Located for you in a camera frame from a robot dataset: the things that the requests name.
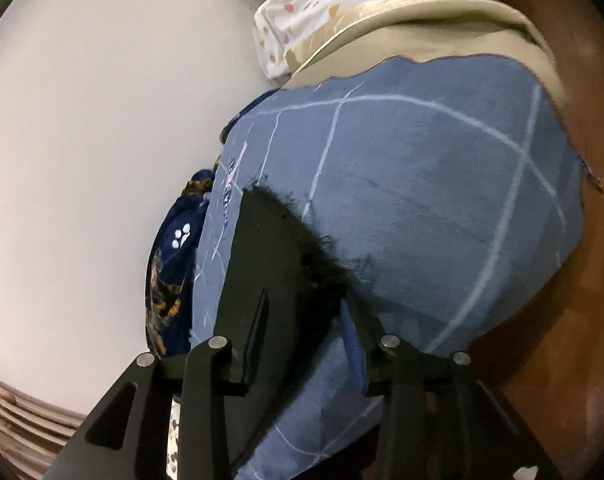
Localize blue checked bed sheet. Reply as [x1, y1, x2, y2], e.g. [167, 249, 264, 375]
[184, 56, 591, 480]

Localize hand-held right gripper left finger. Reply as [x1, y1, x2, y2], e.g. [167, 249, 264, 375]
[46, 335, 269, 480]

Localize black pants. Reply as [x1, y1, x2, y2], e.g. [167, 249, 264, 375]
[214, 184, 379, 387]

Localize beige mattress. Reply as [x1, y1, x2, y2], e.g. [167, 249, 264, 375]
[284, 0, 569, 128]

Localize beige pleated curtain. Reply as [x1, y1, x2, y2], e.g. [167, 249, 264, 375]
[0, 367, 91, 480]

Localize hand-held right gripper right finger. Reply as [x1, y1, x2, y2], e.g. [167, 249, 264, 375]
[339, 296, 563, 480]

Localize navy dog print blanket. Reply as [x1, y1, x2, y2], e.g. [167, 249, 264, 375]
[143, 167, 219, 359]

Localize white floral pillow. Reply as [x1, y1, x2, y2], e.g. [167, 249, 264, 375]
[165, 394, 184, 480]

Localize white dotted cloth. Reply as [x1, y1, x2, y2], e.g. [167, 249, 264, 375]
[219, 0, 466, 81]

